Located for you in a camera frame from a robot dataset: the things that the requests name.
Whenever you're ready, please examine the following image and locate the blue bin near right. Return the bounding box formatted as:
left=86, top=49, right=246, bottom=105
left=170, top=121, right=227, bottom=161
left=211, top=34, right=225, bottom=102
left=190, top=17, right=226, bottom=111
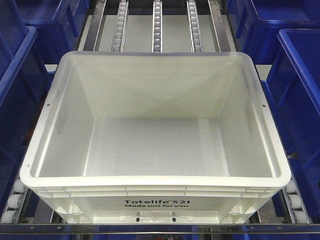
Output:
left=264, top=29, right=320, bottom=223

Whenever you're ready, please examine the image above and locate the left side roller track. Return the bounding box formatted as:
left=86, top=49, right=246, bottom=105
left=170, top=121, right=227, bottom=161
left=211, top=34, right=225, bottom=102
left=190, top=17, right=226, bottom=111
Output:
left=0, top=174, right=28, bottom=224

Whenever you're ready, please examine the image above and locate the white plastic tote bin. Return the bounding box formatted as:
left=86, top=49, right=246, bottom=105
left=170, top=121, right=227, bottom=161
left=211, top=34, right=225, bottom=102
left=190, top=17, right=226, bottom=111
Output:
left=20, top=51, right=291, bottom=224

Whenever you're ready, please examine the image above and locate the middle roller track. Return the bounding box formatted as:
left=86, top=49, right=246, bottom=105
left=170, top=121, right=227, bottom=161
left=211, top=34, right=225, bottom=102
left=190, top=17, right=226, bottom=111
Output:
left=152, top=0, right=163, bottom=53

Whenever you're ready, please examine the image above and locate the blue bin far left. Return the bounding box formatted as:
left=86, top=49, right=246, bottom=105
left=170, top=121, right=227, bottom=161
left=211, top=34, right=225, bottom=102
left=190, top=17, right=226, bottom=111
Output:
left=16, top=0, right=90, bottom=65

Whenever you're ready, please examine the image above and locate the roller track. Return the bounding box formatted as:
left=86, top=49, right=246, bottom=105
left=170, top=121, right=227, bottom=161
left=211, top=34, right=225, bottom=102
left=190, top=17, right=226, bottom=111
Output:
left=0, top=174, right=28, bottom=224
left=152, top=0, right=163, bottom=53
left=282, top=179, right=312, bottom=224
left=186, top=0, right=203, bottom=53
left=111, top=0, right=129, bottom=52

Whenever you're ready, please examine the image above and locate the blue bin near left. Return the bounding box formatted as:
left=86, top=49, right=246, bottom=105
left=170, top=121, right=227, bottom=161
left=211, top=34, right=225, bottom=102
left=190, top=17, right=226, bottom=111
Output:
left=0, top=26, right=50, bottom=206

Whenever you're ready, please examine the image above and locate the right side roller track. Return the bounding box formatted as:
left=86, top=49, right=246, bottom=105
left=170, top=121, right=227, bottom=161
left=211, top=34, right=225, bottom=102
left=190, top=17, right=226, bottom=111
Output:
left=282, top=179, right=312, bottom=224

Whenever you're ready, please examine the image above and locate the blue bin far right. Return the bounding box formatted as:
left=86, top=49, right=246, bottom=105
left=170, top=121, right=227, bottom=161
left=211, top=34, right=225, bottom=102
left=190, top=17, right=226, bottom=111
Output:
left=225, top=0, right=320, bottom=65

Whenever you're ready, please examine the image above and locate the blue bin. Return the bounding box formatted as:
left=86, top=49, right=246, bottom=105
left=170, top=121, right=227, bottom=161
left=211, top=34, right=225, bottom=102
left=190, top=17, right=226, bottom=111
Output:
left=264, top=29, right=320, bottom=223
left=16, top=0, right=90, bottom=65
left=0, top=26, right=50, bottom=206
left=225, top=0, right=320, bottom=65

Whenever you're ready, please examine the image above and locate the metal front shelf rail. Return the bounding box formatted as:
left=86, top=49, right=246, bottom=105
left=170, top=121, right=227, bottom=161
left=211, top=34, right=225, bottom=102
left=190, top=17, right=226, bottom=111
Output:
left=0, top=223, right=320, bottom=235

